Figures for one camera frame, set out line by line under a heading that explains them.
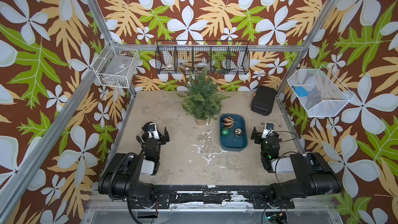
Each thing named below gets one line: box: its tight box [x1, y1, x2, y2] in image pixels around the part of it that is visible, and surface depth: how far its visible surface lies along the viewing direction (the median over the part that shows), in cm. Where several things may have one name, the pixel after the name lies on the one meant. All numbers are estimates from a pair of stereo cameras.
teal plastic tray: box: [219, 113, 249, 152], surface depth 98 cm
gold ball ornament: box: [234, 128, 243, 137], surface depth 95 cm
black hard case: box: [250, 85, 277, 116], surface depth 114 cm
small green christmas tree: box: [176, 66, 232, 126], surface depth 82 cm
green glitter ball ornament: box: [220, 127, 231, 137], surface depth 96 cm
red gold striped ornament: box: [222, 116, 235, 129], surface depth 98 cm
